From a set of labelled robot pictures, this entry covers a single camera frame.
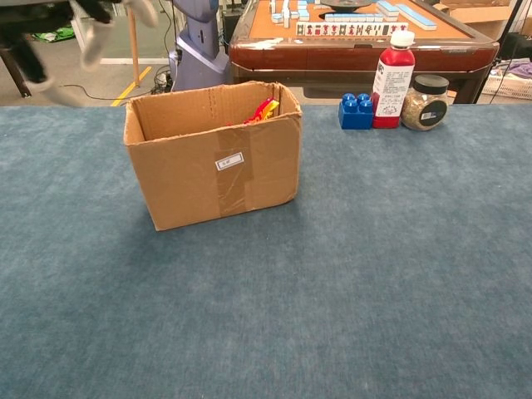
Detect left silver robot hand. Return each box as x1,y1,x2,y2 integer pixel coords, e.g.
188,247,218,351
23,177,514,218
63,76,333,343
0,0,160,107

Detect feather shuttlecock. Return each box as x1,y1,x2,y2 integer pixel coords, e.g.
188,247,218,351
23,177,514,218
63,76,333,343
226,96,280,126

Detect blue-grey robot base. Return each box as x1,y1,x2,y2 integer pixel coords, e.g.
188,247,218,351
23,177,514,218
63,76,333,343
168,0,230,93

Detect green plastic snack packets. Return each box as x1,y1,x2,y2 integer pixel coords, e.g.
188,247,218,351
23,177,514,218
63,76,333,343
32,25,77,44

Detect open cardboard box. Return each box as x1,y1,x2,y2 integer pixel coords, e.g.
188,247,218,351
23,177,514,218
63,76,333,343
123,81,303,232

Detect large brown cardboard carton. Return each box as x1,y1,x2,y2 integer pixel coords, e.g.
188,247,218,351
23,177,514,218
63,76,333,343
439,0,520,42

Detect black slanted table leg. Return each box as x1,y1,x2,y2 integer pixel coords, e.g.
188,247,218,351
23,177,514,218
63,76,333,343
0,45,32,100

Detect wooden pole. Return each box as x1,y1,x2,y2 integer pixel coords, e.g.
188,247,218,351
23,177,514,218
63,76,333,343
126,7,142,88

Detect scattered blue mahjong tiles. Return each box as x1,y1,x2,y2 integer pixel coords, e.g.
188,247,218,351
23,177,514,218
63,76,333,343
269,0,311,28

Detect brown mahjong table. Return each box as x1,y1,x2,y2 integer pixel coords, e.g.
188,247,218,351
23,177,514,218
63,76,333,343
228,0,500,105

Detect mahjong tile row faces showing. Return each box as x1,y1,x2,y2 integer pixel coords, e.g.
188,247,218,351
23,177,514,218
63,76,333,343
295,22,410,37

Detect dark mahjong table centre disc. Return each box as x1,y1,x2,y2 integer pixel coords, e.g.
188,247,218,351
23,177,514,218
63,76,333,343
318,0,374,12

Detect mahjong tile row blue backs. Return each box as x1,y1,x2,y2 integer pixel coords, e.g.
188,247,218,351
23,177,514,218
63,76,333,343
324,12,385,23
397,3,438,32

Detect blue building block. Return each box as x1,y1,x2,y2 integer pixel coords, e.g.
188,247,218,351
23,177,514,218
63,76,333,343
337,92,375,131

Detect stacked blue mahjong tiles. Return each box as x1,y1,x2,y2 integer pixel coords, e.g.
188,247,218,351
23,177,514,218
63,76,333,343
375,0,401,18

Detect red juice bottle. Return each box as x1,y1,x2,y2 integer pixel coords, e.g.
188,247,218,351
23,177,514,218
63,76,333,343
372,30,416,130

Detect glass jar black lid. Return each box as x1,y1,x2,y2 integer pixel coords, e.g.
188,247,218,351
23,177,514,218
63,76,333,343
401,74,451,132

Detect blue table mat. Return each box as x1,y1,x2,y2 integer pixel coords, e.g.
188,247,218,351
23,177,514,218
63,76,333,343
0,103,532,399

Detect black tripod stand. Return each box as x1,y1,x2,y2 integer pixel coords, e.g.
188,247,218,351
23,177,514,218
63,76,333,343
496,0,525,47

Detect white plastic basket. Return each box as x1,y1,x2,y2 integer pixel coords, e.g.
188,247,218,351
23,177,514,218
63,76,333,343
480,68,532,101

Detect purple cloth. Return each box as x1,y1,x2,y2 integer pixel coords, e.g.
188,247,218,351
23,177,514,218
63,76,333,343
502,61,532,81

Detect black floor cable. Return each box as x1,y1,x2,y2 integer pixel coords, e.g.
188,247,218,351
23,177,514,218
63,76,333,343
62,84,131,102

